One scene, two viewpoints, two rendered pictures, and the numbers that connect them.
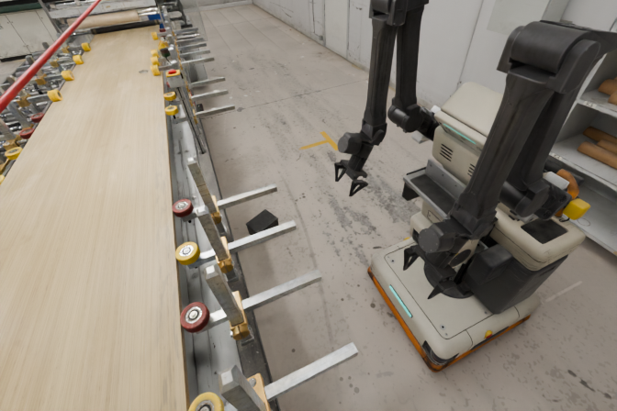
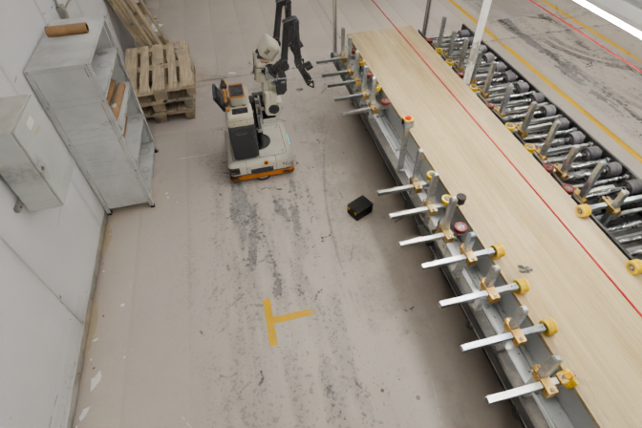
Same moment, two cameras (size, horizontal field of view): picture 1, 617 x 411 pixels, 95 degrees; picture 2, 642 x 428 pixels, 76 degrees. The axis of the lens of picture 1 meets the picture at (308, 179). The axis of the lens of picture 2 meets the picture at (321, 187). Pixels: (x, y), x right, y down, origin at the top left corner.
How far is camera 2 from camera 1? 4.25 m
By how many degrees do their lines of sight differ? 93
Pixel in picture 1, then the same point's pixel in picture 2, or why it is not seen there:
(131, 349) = (384, 70)
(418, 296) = (279, 136)
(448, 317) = (271, 129)
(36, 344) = (414, 73)
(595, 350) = (208, 139)
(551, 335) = (221, 144)
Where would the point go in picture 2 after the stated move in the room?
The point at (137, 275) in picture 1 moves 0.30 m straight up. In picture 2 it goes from (392, 82) to (395, 53)
